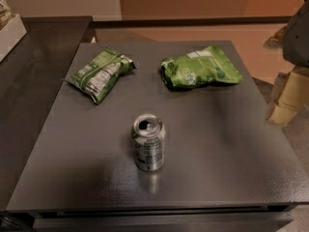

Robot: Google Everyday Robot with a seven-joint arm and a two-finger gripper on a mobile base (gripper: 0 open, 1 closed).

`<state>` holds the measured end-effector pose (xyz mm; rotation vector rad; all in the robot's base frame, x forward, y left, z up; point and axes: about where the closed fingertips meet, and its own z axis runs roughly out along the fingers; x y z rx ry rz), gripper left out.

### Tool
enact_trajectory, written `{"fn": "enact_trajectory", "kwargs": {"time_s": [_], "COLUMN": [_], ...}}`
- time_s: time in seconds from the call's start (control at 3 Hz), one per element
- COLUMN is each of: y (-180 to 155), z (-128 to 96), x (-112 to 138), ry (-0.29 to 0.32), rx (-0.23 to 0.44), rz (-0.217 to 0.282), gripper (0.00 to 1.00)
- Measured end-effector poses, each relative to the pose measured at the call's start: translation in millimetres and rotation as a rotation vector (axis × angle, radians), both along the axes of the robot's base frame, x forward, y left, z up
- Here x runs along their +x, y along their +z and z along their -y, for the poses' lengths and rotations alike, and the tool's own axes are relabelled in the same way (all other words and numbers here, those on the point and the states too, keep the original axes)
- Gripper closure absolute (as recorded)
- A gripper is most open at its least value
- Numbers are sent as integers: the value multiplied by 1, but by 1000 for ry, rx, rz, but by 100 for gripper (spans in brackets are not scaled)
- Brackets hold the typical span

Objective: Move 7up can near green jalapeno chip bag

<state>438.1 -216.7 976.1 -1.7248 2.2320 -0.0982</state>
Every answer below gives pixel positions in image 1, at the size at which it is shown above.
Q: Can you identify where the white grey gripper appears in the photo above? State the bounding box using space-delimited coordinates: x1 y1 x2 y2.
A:
265 0 309 126

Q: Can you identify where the bright green chip bag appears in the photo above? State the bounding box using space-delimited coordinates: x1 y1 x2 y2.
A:
161 44 243 89

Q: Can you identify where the silver green 7up can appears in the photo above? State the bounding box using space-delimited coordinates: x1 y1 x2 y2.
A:
131 113 166 171

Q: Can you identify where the dark drawer cabinet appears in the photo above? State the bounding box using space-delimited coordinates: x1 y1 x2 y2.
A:
0 211 294 232

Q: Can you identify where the green jalapeno chip bag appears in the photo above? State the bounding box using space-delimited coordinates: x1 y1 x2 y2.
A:
66 47 135 104

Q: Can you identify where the white box at left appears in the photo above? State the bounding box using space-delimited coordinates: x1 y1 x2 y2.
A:
0 14 27 62

